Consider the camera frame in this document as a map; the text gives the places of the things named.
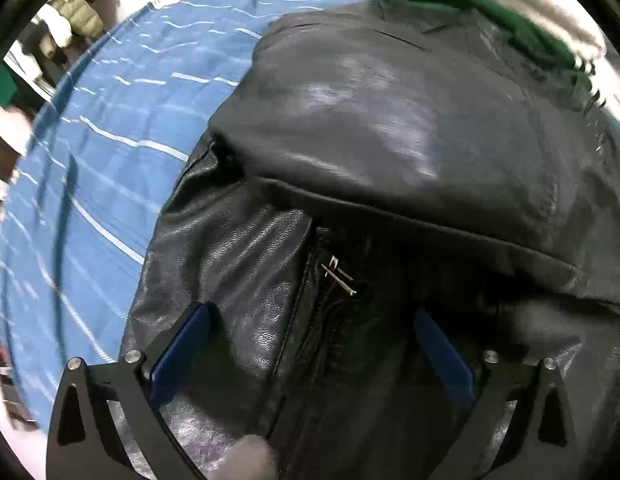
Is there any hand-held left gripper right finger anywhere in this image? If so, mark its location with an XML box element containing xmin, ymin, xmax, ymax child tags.
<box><xmin>413</xmin><ymin>308</ymin><xmax>587</xmax><ymax>480</ymax></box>

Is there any black leather jacket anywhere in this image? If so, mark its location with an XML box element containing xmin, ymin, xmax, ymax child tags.
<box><xmin>102</xmin><ymin>0</ymin><xmax>620</xmax><ymax>480</ymax></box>

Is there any blue striped bed sheet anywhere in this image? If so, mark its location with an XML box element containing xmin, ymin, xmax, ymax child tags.
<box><xmin>0</xmin><ymin>0</ymin><xmax>386</xmax><ymax>431</ymax></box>

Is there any olive puffer jacket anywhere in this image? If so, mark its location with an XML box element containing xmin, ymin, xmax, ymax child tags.
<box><xmin>49</xmin><ymin>0</ymin><xmax>105</xmax><ymax>38</ymax></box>

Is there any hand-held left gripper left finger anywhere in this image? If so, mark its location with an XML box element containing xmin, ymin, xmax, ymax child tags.
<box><xmin>46</xmin><ymin>301</ymin><xmax>214</xmax><ymax>480</ymax></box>

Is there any green garment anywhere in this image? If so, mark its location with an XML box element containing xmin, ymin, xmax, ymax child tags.
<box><xmin>376</xmin><ymin>0</ymin><xmax>593</xmax><ymax>88</ymax></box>

